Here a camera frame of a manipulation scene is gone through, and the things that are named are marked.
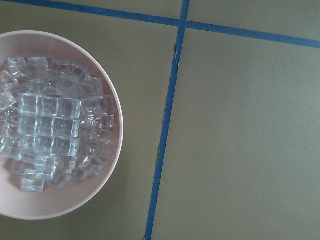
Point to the pink bowl of ice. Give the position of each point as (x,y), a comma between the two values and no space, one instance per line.
(53,203)

